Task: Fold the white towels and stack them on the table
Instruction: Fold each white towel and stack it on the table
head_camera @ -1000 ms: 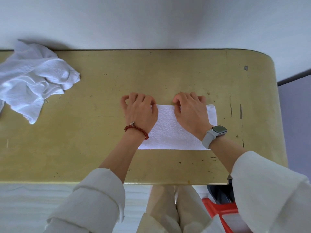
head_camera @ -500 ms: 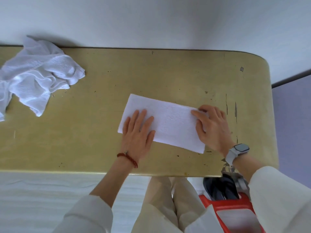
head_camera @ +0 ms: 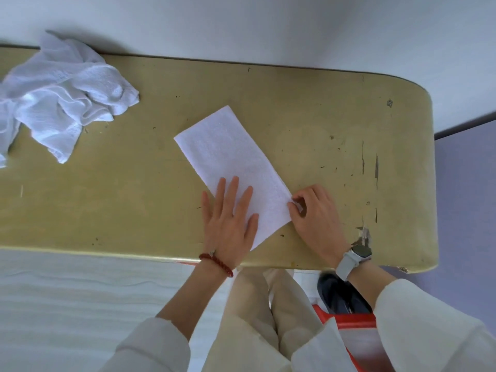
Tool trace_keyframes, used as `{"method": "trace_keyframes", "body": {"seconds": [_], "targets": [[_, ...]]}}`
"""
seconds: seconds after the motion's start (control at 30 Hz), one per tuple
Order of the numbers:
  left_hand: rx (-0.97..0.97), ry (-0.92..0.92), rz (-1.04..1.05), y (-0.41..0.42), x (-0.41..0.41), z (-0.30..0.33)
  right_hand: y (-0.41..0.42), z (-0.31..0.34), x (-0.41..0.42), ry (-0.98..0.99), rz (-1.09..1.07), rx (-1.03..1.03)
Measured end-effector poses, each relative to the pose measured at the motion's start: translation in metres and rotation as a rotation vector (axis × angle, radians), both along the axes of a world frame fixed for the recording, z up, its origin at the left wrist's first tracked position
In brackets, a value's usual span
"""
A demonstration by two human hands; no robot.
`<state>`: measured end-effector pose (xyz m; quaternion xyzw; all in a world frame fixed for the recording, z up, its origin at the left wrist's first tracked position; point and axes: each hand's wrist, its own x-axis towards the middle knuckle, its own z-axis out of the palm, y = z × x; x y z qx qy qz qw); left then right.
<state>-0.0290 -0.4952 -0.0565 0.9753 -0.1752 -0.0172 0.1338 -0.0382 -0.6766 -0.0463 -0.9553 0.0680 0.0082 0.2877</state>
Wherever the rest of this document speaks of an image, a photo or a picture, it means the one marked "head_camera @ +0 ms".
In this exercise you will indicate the person's left hand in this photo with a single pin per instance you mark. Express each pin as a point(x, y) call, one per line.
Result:
point(225, 236)

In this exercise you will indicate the person's right hand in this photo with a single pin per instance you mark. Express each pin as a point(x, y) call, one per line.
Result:
point(319, 228)

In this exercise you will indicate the person's right thumb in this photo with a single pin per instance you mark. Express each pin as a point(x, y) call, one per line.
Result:
point(294, 217)

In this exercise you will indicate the person's left thumb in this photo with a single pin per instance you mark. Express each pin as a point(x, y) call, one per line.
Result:
point(252, 231)

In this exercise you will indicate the person's left middle finger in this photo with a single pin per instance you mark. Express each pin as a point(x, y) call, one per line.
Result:
point(231, 195)

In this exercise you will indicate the person's left little finger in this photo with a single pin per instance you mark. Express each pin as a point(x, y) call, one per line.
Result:
point(205, 208)

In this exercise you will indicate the white towel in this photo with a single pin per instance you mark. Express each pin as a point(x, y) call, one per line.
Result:
point(66, 96)
point(228, 158)

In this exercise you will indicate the person's right forearm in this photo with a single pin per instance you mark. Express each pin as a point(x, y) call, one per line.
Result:
point(407, 317)

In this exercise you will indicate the person's left forearm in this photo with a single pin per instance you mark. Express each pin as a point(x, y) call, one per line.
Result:
point(182, 306)

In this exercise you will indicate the white smartwatch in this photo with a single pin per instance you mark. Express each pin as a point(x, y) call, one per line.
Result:
point(350, 261)

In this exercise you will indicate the person's right leg beige trousers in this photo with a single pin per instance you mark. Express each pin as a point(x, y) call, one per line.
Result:
point(294, 309)

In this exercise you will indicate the person's leg beige trousers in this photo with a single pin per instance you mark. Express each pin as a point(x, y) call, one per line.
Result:
point(294, 309)
point(244, 321)

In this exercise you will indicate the dark shoe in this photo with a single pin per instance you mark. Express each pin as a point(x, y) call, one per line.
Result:
point(339, 296)

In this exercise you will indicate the person's left leg beige trousers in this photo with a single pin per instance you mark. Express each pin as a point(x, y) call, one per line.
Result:
point(244, 321)

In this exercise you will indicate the red plastic stool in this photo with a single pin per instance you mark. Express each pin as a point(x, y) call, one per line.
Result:
point(352, 320)

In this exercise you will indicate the crumpled white towel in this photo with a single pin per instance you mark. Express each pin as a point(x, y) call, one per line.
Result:
point(66, 96)

